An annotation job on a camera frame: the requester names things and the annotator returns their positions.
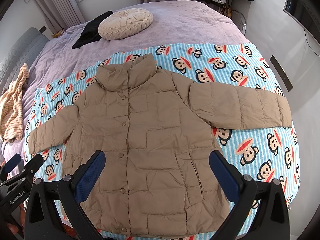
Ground grey padded headboard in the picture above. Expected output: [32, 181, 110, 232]
[1, 27, 49, 94]

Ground black cloth on bed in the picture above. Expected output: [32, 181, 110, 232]
[72, 11, 113, 49]

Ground orange striped cloth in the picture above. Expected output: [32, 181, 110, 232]
[1, 63, 29, 142]

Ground grey curtain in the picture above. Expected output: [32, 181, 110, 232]
[35, 0, 85, 34]

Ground wall mounted television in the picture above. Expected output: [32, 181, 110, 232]
[284, 0, 319, 42]

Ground tan puffer jacket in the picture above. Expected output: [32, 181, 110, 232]
[28, 54, 292, 238]

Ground lavender bed cover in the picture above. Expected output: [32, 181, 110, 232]
[0, 0, 251, 170]

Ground round cream pleated cushion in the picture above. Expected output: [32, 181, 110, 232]
[98, 8, 153, 41]

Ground white standing fan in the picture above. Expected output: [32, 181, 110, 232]
[231, 10, 247, 35]

